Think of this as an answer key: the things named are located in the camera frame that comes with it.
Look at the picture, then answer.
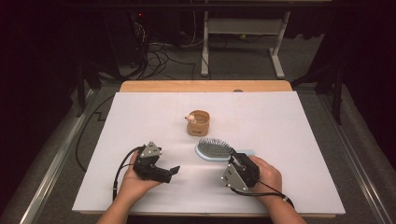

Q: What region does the tan cup with animal figure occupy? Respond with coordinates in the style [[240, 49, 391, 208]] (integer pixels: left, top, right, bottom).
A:
[[184, 109, 211, 137]]

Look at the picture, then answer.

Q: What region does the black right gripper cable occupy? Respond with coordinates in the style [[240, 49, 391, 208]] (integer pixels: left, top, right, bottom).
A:
[[229, 179, 295, 209]]

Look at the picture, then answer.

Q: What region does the person's right hand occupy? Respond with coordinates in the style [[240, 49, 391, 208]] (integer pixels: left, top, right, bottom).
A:
[[247, 155, 284, 203]]

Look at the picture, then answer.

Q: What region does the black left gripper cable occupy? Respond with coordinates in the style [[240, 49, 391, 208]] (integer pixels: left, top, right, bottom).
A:
[[112, 145, 146, 201]]

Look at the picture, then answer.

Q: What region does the white table mat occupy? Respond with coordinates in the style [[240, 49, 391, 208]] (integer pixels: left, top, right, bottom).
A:
[[72, 91, 347, 216]]

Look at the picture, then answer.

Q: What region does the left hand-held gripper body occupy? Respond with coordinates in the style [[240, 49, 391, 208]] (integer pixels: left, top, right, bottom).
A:
[[133, 141, 173, 184]]

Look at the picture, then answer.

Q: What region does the black floor cable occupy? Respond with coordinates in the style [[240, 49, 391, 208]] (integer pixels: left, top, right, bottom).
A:
[[75, 94, 117, 173]]

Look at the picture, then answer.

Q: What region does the dark metal stand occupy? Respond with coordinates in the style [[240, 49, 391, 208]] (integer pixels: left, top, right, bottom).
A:
[[74, 60, 103, 119], [290, 60, 344, 126]]

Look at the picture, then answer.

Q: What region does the tangle of floor cables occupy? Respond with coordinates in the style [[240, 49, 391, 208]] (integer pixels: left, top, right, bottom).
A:
[[130, 11, 207, 81]]

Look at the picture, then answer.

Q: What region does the wooden table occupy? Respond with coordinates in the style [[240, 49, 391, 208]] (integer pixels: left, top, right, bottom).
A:
[[79, 79, 338, 219]]

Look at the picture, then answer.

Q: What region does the light blue hairbrush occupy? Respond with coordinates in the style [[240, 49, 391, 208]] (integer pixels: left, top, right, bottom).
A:
[[194, 137, 255, 162]]

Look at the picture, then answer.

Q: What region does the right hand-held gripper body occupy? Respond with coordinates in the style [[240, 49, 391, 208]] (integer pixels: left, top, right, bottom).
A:
[[219, 151, 262, 192]]

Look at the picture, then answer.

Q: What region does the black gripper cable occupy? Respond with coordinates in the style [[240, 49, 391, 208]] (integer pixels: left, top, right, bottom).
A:
[[112, 145, 146, 201], [229, 179, 295, 209]]

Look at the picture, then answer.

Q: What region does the metal floor rail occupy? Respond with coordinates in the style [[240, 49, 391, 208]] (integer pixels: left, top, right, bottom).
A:
[[18, 88, 95, 224], [317, 92, 396, 224]]

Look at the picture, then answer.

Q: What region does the person's left hand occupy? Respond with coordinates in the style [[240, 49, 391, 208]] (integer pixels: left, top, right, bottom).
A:
[[119, 150, 163, 201]]

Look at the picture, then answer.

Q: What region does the white metal desk frame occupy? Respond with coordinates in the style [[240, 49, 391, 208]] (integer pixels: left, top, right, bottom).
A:
[[200, 9, 292, 80]]

